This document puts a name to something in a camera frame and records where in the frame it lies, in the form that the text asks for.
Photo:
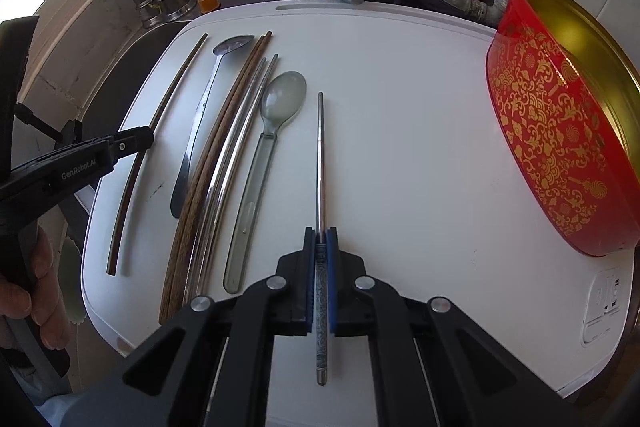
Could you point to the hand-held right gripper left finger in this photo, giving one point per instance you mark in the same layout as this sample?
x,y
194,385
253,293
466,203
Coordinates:
x,y
311,287

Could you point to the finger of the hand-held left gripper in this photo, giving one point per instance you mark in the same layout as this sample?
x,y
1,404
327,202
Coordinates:
x,y
134,142

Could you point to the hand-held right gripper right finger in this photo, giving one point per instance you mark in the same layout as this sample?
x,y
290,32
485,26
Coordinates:
x,y
331,287

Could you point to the dark wooden chopstick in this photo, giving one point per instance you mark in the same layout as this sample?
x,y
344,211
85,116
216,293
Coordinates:
x,y
113,257

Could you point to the plain metal chopstick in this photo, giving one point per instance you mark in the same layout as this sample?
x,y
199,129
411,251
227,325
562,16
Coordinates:
x,y
221,207
212,207

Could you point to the brown wooden chopstick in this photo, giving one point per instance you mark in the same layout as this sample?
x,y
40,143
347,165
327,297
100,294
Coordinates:
x,y
165,307
183,274

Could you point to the red gold patterned tin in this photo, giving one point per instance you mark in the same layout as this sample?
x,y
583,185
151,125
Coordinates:
x,y
540,117

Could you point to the person's left hand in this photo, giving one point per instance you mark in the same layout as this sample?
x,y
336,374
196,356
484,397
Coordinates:
x,y
50,297

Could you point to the metal spoon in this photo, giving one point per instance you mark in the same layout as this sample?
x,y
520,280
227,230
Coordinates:
x,y
235,44

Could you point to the translucent grey plastic spoon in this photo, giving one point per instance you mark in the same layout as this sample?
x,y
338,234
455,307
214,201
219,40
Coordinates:
x,y
282,99

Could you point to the white cutting board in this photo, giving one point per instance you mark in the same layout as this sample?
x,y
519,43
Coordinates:
x,y
425,157

